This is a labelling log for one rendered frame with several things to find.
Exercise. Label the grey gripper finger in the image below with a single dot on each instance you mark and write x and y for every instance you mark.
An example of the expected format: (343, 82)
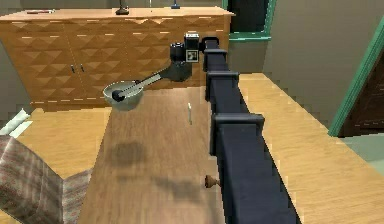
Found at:
(146, 78)
(138, 86)

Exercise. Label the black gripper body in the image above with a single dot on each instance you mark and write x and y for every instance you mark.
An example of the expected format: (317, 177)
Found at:
(180, 65)

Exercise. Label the grey-green bowl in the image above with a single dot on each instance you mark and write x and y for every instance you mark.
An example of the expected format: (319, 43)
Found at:
(122, 96)

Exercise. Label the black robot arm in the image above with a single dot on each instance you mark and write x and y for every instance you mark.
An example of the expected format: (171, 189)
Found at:
(243, 156)

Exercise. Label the wooden sideboard cupboard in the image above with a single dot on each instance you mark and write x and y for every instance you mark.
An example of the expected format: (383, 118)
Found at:
(110, 56)

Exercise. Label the thin white stick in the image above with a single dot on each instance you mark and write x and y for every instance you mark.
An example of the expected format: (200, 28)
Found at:
(189, 112)

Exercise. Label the blue statuette base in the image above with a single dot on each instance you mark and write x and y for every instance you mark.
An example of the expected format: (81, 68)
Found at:
(175, 5)

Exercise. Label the black lamp base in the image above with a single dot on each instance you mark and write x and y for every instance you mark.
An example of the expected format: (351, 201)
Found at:
(122, 10)

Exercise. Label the long wooden table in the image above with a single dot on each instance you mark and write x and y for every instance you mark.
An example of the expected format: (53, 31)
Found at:
(150, 160)

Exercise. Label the green-framed dark window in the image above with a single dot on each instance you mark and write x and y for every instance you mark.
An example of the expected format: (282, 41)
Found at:
(248, 18)

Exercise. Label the small brown wooden knob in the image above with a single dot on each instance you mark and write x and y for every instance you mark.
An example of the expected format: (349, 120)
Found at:
(210, 181)

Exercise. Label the white cloth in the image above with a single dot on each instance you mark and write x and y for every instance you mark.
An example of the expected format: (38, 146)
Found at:
(15, 124)

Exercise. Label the striped grey-red sofa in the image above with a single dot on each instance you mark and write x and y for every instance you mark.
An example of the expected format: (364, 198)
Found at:
(36, 180)

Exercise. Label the green-framed dark doorway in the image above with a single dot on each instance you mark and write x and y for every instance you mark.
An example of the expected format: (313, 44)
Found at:
(363, 93)

